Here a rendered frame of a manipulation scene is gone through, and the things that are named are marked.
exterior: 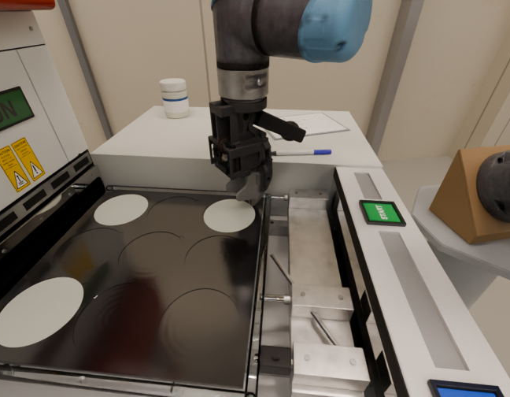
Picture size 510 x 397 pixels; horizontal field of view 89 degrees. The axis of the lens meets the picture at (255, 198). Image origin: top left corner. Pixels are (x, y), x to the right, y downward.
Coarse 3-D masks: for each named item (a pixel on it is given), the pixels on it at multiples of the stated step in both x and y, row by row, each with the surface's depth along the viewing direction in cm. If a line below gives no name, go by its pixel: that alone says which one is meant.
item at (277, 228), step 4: (272, 220) 57; (276, 220) 57; (272, 224) 56; (276, 224) 56; (280, 224) 56; (284, 224) 56; (272, 228) 56; (276, 228) 56; (280, 228) 56; (284, 228) 56; (272, 232) 57; (276, 232) 56; (280, 232) 56; (284, 232) 56
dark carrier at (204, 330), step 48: (144, 192) 57; (96, 240) 45; (144, 240) 45; (192, 240) 45; (240, 240) 45; (96, 288) 37; (144, 288) 37; (192, 288) 37; (240, 288) 37; (48, 336) 32; (96, 336) 32; (144, 336) 32; (192, 336) 32; (240, 336) 32; (240, 384) 28
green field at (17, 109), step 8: (0, 96) 38; (8, 96) 39; (16, 96) 40; (0, 104) 38; (8, 104) 39; (16, 104) 40; (24, 104) 42; (0, 112) 38; (8, 112) 39; (16, 112) 41; (24, 112) 42; (0, 120) 38; (8, 120) 39; (16, 120) 41
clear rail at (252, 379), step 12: (264, 204) 53; (264, 216) 50; (264, 228) 47; (264, 240) 44; (264, 252) 42; (264, 264) 40; (264, 276) 39; (264, 288) 37; (252, 324) 33; (252, 336) 32; (252, 348) 30; (252, 360) 29; (252, 372) 28; (252, 384) 27; (252, 396) 27
